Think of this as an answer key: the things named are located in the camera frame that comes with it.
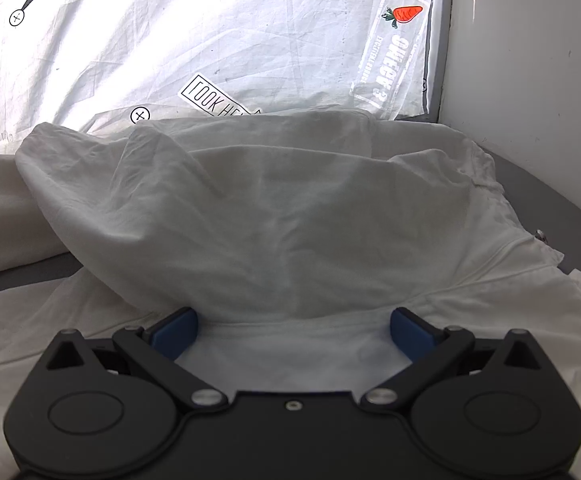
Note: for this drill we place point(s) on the white garment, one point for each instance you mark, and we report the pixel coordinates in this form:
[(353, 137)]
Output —
[(280, 220)]

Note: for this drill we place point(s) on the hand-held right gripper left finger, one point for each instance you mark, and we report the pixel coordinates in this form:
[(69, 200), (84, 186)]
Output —
[(175, 332)]

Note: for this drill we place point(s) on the grey window frame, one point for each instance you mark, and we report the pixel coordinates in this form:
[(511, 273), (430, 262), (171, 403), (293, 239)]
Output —
[(440, 45)]

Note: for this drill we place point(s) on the printed white curtain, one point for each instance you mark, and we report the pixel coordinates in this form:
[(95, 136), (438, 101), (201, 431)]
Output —
[(220, 25)]

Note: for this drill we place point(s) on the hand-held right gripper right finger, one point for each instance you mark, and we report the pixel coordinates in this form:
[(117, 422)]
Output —
[(410, 332)]

